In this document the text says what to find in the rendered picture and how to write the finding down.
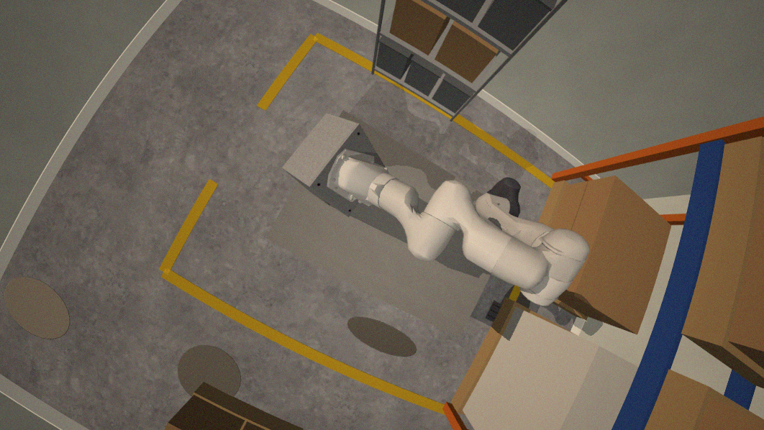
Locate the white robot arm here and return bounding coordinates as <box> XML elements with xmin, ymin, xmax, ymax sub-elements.
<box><xmin>327</xmin><ymin>148</ymin><xmax>590</xmax><ymax>306</ymax></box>

